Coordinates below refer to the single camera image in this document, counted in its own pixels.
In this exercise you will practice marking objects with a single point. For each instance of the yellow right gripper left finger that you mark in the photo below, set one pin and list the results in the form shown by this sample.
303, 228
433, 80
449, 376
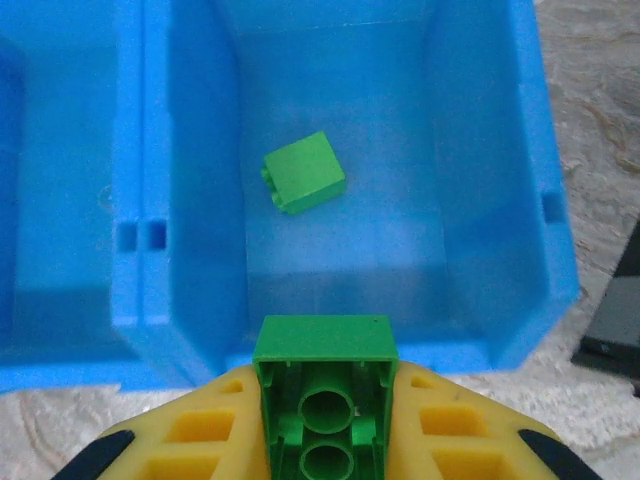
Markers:
200, 430

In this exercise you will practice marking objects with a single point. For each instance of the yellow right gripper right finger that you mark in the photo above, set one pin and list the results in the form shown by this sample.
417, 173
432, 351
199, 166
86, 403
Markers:
450, 430

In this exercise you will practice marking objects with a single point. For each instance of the green lego brick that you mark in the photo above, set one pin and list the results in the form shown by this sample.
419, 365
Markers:
325, 340
305, 170

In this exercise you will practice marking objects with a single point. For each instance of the long black strip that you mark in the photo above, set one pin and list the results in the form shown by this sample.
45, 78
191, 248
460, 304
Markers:
617, 320

